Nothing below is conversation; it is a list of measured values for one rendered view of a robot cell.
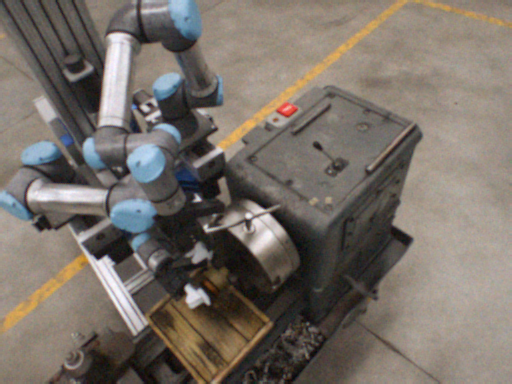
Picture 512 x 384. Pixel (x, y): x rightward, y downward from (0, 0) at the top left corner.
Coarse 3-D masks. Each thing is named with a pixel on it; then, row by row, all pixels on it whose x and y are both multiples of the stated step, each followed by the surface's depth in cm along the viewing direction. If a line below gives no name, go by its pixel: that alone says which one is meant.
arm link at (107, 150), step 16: (128, 16) 99; (112, 32) 99; (128, 32) 99; (112, 48) 98; (128, 48) 99; (112, 64) 96; (128, 64) 98; (112, 80) 95; (128, 80) 97; (112, 96) 93; (128, 96) 96; (112, 112) 91; (128, 112) 95; (112, 128) 90; (128, 128) 94; (96, 144) 89; (112, 144) 88; (96, 160) 89; (112, 160) 89
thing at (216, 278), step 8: (208, 272) 122; (216, 272) 120; (224, 272) 122; (200, 280) 121; (208, 280) 120; (216, 280) 119; (224, 280) 120; (208, 288) 119; (216, 288) 120; (224, 288) 121; (216, 296) 121
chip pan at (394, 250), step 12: (396, 240) 186; (384, 252) 183; (396, 252) 182; (384, 264) 179; (372, 276) 176; (348, 288) 173; (348, 300) 170; (360, 300) 169; (300, 312) 169; (336, 312) 167; (348, 312) 167; (324, 324) 164; (336, 324) 164
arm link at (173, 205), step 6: (180, 192) 86; (174, 198) 85; (180, 198) 86; (156, 204) 84; (162, 204) 84; (168, 204) 85; (174, 204) 85; (180, 204) 86; (156, 210) 87; (162, 210) 85; (168, 210) 85; (174, 210) 86
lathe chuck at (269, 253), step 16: (240, 208) 121; (208, 224) 129; (224, 224) 118; (256, 224) 117; (240, 240) 114; (256, 240) 114; (272, 240) 116; (256, 256) 113; (272, 256) 115; (288, 256) 119; (272, 272) 116; (288, 272) 122; (272, 288) 121
